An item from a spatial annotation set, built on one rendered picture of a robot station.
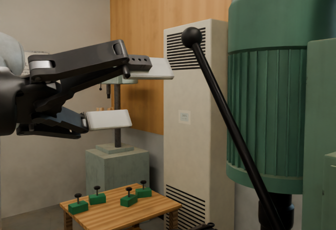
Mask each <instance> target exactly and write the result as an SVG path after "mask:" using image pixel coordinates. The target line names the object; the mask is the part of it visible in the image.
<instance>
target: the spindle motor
mask: <svg viewBox="0 0 336 230"><path fill-rule="evenodd" d="M332 38H336V0H233V1H232V3H231V5H230V7H229V9H228V54H229V56H228V72H227V105H228V107H229V109H230V111H231V113H232V115H233V118H234V120H235V122H236V124H237V126H238V128H239V131H240V133H241V135H242V137H243V139H244V141H245V143H246V146H247V148H248V150H249V152H250V154H251V156H252V159H253V161H254V163H255V165H256V167H257V169H258V171H259V174H260V176H261V178H262V180H263V182H264V184H265V186H266V189H267V191H268V192H274V193H283V194H303V172H304V140H305V109H306V77H307V46H308V42H310V41H316V40H324V39H332ZM226 174H227V176H228V177H229V178H230V179H231V180H233V181H234V182H236V183H238V184H241V185H243V186H246V187H250V188H253V189H254V186H253V184H252V182H251V180H250V177H249V175H248V173H247V171H246V169H245V166H244V164H243V162H242V160H241V157H240V155H239V153H238V151H237V148H236V146H235V144H234V142H233V140H232V137H231V135H230V133H229V131H228V128H227V145H226Z"/></svg>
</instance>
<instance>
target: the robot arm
mask: <svg viewBox="0 0 336 230"><path fill-rule="evenodd" d="M27 60H28V66H29V72H30V74H28V75H23V76H21V74H22V72H23V71H24V68H25V53H24V49H23V46H22V45H21V43H19V42H18V41H17V40H16V39H15V38H13V37H11V36H9V35H6V34H4V33H2V32H0V230H2V213H1V136H7V135H11V134H13V133H14V131H15V129H16V134H17V135H18V136H24V135H39V136H49V137H58V138H68V139H79V138H81V134H85V133H88V131H99V130H108V129H118V128H128V127H131V126H132V122H131V119H130V116H129V113H128V110H127V109H125V110H109V111H93V112H86V113H84V112H83V113H80V114H79V113H77V112H75V111H72V110H70V109H68V108H66V107H63V106H62V105H63V104H64V103H65V102H66V100H69V99H71V98H72V97H73V96H74V94H75V93H76V92H79V91H81V90H84V89H86V88H89V87H92V86H94V85H97V84H99V83H102V82H104V81H107V80H110V79H112V78H115V77H117V76H120V75H122V76H123V78H124V79H125V80H172V79H173V78H174V77H175V76H174V74H173V71H172V69H171V66H170V64H169V61H168V59H167V58H151V57H149V56H146V55H130V54H128V53H127V50H126V47H125V44H124V41H123V40H121V39H119V40H114V41H109V42H105V43H100V44H96V45H92V46H87V47H83V48H78V49H74V50H69V51H65V52H61V53H56V54H49V55H30V56H29V57H28V58H27ZM115 66H116V67H115ZM58 80H60V83H58V82H56V81H58ZM70 130H71V132H70Z"/></svg>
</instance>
